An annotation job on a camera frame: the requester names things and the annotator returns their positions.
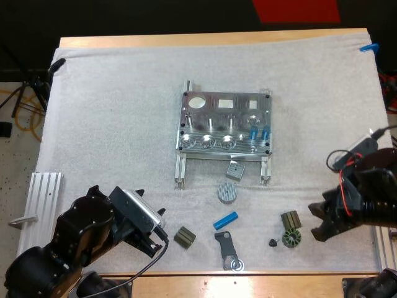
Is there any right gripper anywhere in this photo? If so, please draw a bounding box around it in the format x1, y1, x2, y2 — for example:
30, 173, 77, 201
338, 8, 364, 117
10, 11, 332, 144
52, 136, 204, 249
308, 166, 375, 242

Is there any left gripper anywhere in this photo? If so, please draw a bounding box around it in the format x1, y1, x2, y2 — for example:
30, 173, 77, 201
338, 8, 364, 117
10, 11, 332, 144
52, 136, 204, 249
112, 188, 166, 258

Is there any dark green ribbed block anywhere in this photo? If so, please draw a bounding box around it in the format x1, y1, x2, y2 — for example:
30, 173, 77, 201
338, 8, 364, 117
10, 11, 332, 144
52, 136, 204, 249
173, 226, 197, 250
280, 210, 303, 231

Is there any bright blue cylinder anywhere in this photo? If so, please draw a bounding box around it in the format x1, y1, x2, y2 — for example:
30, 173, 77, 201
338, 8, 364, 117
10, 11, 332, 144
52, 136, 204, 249
213, 211, 239, 231

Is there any grey ribbed disc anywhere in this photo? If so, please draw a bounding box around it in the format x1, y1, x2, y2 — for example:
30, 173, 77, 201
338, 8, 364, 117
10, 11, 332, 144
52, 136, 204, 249
217, 182, 238, 205

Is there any grey ribbed square block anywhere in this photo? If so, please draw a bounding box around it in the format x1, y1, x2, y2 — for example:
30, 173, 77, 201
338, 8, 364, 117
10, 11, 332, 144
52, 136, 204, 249
225, 161, 246, 182

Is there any metal plate on aluminium rails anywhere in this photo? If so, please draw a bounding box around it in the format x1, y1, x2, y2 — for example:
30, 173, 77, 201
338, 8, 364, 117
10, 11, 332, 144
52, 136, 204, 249
174, 79, 274, 191

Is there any grey metal clamp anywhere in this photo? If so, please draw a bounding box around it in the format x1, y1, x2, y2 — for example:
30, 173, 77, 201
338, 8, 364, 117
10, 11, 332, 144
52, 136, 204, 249
8, 214, 38, 230

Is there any dark clip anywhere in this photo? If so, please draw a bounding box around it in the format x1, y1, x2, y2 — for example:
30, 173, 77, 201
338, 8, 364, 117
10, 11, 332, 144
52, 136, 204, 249
48, 58, 67, 75

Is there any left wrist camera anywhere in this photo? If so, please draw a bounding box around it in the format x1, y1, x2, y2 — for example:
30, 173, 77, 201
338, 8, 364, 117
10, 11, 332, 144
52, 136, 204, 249
109, 186, 166, 233

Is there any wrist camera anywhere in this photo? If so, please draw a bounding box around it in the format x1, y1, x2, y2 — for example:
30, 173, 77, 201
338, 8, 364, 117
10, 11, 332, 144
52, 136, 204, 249
336, 128, 378, 167
109, 186, 166, 233

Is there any dark green ribbed ring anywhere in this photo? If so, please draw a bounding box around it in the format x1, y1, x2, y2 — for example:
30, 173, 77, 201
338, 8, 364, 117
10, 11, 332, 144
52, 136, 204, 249
282, 228, 303, 248

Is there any black camera cable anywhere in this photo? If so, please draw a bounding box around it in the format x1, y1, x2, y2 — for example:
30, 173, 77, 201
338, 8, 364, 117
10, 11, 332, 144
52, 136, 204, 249
79, 227, 171, 294
371, 125, 397, 140

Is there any ribbed aluminium rail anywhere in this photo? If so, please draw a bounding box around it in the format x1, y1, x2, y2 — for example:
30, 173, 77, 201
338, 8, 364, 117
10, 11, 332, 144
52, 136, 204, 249
371, 225, 397, 276
17, 171, 65, 231

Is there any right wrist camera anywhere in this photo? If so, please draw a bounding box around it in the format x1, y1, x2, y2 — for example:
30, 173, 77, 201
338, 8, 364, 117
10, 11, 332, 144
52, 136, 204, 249
336, 128, 378, 167

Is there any flat black bracket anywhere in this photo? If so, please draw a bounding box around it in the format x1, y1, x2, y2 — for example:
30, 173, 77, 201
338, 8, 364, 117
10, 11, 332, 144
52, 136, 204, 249
214, 230, 239, 271

